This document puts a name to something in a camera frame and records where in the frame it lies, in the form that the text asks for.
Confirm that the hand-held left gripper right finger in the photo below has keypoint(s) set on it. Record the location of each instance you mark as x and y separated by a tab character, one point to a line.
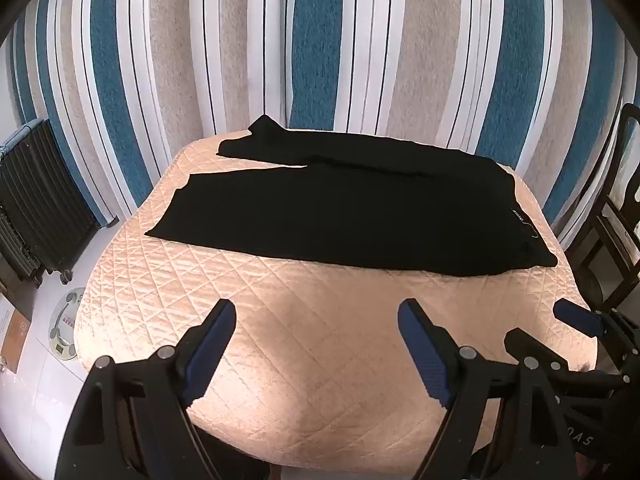
425	355

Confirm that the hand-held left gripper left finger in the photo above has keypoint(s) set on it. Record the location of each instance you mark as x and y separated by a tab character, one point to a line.
210	355

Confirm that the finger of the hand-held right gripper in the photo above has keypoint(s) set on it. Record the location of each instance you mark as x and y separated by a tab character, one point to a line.
580	317
520	340

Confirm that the black pants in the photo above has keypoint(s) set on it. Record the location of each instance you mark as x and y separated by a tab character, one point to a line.
350	210

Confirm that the dark wooden chair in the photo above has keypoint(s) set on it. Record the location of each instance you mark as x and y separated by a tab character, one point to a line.
615	240

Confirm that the peach quilted blanket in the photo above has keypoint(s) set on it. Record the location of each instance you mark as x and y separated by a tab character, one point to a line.
310	320

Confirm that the round glass bathroom scale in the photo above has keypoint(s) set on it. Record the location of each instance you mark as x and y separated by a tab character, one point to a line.
65	325

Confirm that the brown cardboard box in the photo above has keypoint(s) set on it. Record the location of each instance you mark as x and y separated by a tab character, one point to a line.
17	335

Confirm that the black ribbed suitcase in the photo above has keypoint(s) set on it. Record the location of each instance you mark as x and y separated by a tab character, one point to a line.
40	200

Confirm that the blue grey striped curtain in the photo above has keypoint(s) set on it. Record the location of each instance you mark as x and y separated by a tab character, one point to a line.
320	35

